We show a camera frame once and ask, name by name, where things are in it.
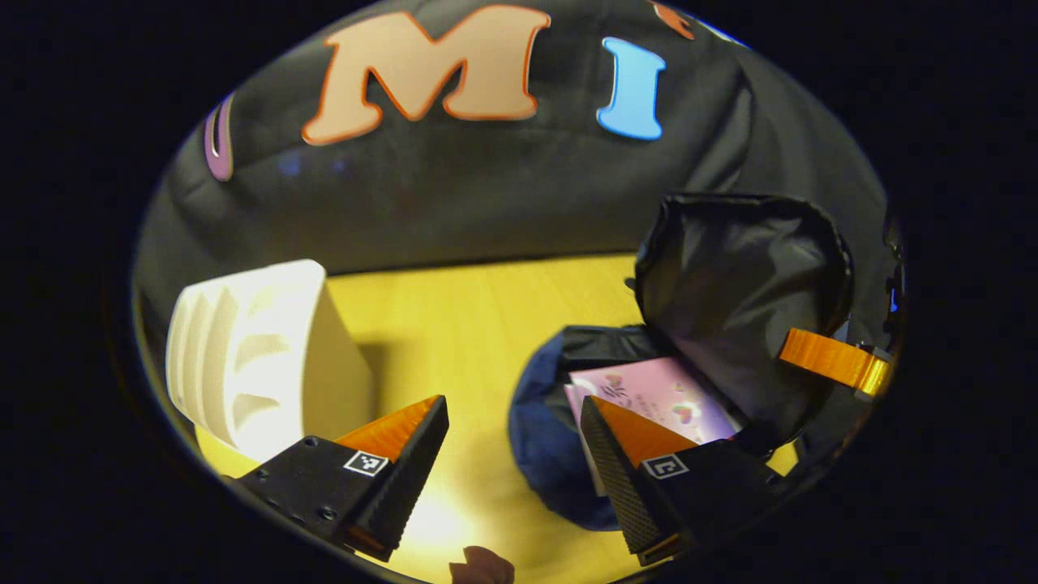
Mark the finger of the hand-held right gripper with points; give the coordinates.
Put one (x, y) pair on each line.
(827, 357)

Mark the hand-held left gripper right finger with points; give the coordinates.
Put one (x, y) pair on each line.
(616, 478)

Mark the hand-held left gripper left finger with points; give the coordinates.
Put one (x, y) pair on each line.
(409, 478)

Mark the pink cover book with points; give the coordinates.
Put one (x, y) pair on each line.
(657, 397)

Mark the blue schoolbag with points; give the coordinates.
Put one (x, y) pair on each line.
(730, 284)

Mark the white plastic bookshelf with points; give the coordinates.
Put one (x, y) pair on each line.
(268, 357)

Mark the black backdrop cloth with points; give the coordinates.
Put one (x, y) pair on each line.
(486, 186)

